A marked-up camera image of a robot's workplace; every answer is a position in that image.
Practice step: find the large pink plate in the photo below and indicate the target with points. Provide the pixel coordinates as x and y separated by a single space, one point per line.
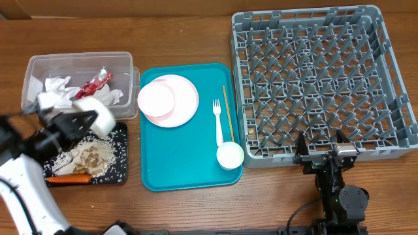
186 101

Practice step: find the white cup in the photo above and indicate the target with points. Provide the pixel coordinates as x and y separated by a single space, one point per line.
230 155

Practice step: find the grey dishwasher rack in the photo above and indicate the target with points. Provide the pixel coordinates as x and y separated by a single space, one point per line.
317 71

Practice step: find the wooden chopstick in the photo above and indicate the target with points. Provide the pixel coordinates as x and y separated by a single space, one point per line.
228 113

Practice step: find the white plastic fork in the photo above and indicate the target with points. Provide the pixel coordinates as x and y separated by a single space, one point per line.
217 112

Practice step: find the clear plastic bin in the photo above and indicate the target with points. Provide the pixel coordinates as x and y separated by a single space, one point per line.
82 67

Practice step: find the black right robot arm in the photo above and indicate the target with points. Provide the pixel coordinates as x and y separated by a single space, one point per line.
344 205

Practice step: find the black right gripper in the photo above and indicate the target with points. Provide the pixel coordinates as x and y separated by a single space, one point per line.
317 162

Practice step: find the white bowl with peanuts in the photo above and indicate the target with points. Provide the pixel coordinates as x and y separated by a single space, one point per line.
104 122

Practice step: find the orange carrot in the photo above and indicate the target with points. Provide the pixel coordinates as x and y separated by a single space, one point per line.
70 179

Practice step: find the teal plastic tray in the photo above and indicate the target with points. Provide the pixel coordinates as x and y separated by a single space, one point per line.
184 157

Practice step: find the red snack wrapper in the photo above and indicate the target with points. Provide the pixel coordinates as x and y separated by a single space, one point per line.
97 82

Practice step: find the small pink plate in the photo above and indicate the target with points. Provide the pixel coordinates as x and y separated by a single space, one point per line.
156 99

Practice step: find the black tray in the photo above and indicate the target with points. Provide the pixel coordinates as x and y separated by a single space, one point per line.
121 156

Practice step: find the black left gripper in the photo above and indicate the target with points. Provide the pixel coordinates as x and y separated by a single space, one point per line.
66 123

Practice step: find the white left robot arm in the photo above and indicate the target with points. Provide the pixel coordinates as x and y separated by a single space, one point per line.
23 187

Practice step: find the spilled rice and peanuts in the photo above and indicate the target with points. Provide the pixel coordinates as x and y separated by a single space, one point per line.
88 156

